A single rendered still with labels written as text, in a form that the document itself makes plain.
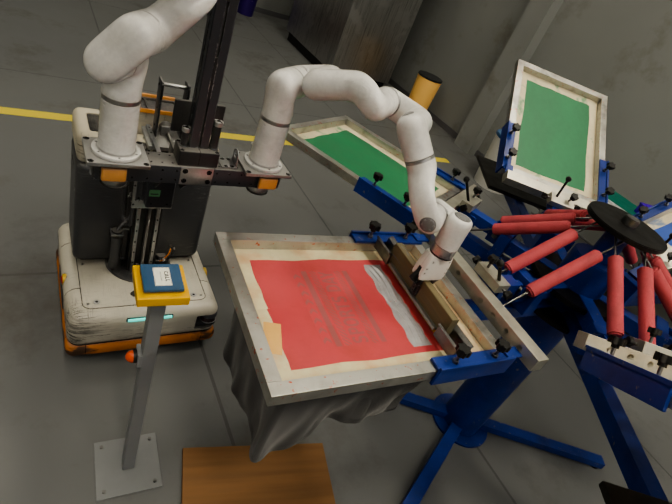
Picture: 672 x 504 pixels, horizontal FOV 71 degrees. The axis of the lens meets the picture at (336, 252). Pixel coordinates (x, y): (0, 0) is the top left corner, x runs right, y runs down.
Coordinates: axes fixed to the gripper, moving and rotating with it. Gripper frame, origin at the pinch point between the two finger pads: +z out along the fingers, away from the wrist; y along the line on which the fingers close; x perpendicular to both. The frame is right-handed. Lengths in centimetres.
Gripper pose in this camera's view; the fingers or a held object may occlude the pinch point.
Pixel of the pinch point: (419, 288)
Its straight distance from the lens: 153.7
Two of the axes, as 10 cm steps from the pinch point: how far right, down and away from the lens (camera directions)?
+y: -8.6, -0.1, -5.1
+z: -3.4, 7.6, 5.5
